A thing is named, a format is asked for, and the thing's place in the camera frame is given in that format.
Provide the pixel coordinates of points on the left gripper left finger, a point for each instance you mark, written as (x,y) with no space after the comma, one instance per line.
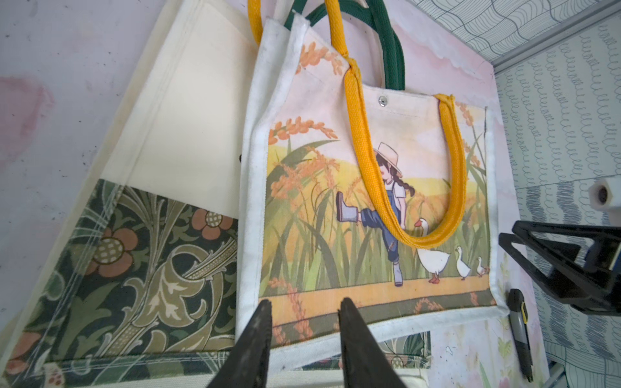
(247,364)

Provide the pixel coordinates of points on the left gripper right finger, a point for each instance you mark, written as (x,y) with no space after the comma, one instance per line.
(364,363)

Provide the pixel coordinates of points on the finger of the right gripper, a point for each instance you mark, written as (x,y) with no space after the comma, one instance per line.
(593,287)

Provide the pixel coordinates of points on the green handled floral tote bag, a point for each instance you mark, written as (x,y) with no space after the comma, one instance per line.
(141,284)

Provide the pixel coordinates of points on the yellow handled illustrated tote bag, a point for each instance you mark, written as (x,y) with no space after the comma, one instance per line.
(377,195)

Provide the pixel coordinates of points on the black tool near right arm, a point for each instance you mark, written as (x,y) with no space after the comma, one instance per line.
(518,319)

